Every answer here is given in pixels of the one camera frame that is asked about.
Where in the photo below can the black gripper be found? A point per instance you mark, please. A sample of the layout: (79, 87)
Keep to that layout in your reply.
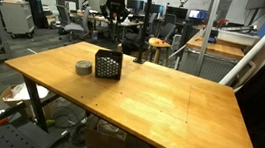
(116, 2)

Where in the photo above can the black perforated crate box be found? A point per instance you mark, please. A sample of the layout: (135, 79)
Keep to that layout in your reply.
(106, 75)

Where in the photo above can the box with white bag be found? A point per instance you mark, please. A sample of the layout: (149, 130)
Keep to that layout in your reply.
(22, 94)

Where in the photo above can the small cardboard box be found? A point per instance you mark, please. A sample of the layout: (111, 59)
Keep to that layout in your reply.
(105, 138)

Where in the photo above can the black vertical stand pole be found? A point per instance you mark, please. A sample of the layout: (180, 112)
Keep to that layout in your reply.
(144, 28)

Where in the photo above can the grey office chair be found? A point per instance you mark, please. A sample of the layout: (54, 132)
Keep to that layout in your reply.
(72, 25)

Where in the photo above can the round wooden stool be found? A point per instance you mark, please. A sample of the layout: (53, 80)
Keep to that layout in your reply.
(159, 43)

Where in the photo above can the computer monitor lit screen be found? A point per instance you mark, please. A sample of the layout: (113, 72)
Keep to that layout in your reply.
(198, 14)

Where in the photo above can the silver aluminium pole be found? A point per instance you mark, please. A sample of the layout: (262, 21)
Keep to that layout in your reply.
(207, 35)

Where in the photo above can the white rolling cabinet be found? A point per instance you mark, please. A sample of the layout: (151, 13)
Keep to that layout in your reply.
(16, 17)

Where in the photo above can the wooden-top workbench with drawers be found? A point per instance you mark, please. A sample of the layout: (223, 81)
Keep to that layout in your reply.
(215, 56)

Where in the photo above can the black metal table leg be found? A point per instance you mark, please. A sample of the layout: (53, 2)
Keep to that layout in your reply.
(35, 103)

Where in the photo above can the grey plastic tray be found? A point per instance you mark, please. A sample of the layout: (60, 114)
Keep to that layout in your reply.
(239, 37)

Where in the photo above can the white diagonal pole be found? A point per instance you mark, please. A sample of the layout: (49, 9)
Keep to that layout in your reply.
(260, 45)

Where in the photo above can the black perforated panel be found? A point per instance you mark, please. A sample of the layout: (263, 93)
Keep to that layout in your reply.
(17, 139)

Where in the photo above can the grey duct tape roll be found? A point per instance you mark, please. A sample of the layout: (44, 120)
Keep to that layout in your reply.
(83, 68)

